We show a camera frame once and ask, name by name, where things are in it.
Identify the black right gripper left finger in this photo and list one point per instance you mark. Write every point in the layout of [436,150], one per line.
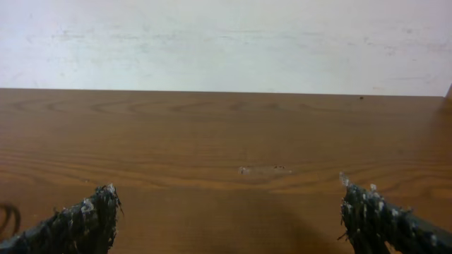
[86,227]

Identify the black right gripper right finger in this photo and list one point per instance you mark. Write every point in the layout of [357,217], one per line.
[373,225]

